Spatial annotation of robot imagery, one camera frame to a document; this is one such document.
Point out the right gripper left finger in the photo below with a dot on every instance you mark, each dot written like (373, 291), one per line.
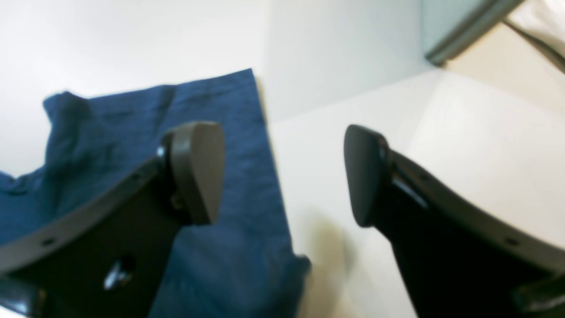
(107, 258)

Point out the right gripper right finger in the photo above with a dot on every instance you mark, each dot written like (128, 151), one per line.
(456, 261)

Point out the dark blue t-shirt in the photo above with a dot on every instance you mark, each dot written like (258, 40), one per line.
(242, 267)

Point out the grey metal frame edge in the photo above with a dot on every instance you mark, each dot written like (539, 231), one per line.
(449, 27)

